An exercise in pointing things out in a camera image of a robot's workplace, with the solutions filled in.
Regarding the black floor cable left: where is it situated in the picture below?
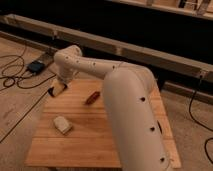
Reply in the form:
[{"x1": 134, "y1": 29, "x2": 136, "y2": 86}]
[{"x1": 0, "y1": 46, "x2": 58, "y2": 91}]

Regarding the red-brown small bar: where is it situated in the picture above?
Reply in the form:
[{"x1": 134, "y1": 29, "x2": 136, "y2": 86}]
[{"x1": 85, "y1": 91, "x2": 100, "y2": 105}]

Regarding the black cable right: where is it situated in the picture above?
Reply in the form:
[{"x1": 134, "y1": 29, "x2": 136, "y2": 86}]
[{"x1": 188, "y1": 78, "x2": 213, "y2": 164}]

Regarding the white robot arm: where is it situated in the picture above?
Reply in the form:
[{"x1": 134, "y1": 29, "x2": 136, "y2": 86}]
[{"x1": 54, "y1": 45, "x2": 173, "y2": 171}]

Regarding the black eraser block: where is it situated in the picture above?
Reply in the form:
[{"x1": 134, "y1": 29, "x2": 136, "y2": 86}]
[{"x1": 48, "y1": 87, "x2": 55, "y2": 97}]

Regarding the blue power adapter box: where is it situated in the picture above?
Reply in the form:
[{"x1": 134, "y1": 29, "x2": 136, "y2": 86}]
[{"x1": 27, "y1": 61, "x2": 45, "y2": 74}]

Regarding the wooden frame rail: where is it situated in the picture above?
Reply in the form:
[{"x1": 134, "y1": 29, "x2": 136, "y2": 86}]
[{"x1": 0, "y1": 14, "x2": 213, "y2": 83}]

